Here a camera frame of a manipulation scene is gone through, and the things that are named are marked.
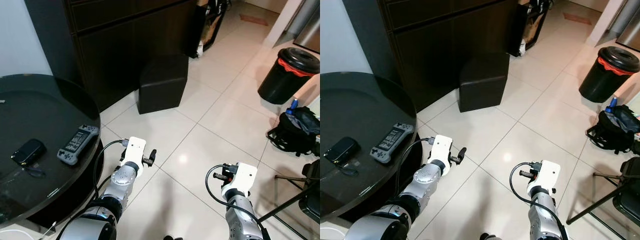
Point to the black cube ottoman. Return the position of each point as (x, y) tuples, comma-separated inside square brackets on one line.
[(162, 82), (482, 80)]

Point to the black metal frame chair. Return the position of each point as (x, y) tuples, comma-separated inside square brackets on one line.
[(311, 172), (631, 172)]

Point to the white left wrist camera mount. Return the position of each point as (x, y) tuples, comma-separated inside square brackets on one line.
[(442, 147), (135, 150)]

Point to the black phone pouch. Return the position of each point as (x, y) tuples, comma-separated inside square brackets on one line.
[(28, 152), (342, 150)]

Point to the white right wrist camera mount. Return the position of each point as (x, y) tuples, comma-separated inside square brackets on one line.
[(549, 174), (245, 177)]

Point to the black bin with red liner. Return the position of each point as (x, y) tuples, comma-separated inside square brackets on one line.
[(285, 80), (605, 80)]

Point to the blue bottle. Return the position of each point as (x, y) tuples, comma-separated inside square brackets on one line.
[(611, 104), (292, 106)]

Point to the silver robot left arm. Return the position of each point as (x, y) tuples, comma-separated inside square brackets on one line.
[(120, 180), (425, 180)]

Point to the black backpack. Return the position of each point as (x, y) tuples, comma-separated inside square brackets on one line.
[(615, 130), (295, 132)]

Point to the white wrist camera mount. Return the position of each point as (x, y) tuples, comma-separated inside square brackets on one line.
[(549, 174), (135, 150), (245, 177), (442, 147)]

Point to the stainless steel fridge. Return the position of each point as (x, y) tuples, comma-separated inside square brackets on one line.
[(631, 27), (310, 27)]

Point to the red floor mat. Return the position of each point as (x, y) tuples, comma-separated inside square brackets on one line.
[(577, 18), (253, 19)]

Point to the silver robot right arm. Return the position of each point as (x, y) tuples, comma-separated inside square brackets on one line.
[(542, 215), (240, 217)]

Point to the grey handheld controller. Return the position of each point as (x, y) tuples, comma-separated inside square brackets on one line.
[(391, 143), (77, 145)]

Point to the black leaning bag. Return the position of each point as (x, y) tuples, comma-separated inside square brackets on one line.
[(530, 25), (207, 27)]

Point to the round black glass table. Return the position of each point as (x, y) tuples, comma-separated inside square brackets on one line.
[(40, 110), (360, 105)]

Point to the dark wooden cabinet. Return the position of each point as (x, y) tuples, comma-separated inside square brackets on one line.
[(435, 45), (120, 45)]

